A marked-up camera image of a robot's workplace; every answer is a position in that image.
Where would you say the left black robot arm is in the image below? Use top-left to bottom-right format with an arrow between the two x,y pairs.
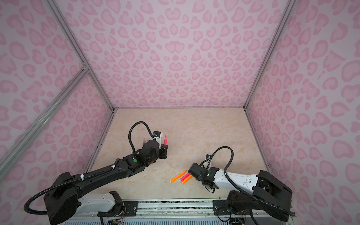
44,140 -> 168,225

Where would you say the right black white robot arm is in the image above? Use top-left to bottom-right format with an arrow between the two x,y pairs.
188,163 -> 295,222

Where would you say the orange marker pen right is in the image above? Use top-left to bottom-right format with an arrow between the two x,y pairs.
182,175 -> 193,184

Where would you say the orange marker pen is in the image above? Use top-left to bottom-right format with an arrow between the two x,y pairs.
170,170 -> 187,183
182,175 -> 193,184

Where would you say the orange marker pen left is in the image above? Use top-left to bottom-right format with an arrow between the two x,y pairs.
170,170 -> 187,183

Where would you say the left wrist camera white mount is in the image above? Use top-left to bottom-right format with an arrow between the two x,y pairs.
153,131 -> 163,149

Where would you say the right black cable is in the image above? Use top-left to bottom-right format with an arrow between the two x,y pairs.
200,146 -> 296,217

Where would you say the black cable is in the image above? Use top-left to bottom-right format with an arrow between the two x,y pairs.
23,121 -> 155,216
200,146 -> 296,217

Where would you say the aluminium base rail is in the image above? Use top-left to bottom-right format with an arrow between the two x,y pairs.
56,197 -> 299,225

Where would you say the aluminium frame strut left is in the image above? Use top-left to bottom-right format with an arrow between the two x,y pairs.
1,67 -> 89,181

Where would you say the left black cable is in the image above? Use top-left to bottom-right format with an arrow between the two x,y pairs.
23,121 -> 155,216

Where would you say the aluminium frame corner post left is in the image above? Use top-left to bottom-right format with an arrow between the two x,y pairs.
44,0 -> 115,112

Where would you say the aluminium frame corner post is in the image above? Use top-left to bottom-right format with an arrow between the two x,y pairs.
44,0 -> 115,112
243,0 -> 299,112

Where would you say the aluminium frame corner post right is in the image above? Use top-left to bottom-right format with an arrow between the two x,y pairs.
243,0 -> 299,112

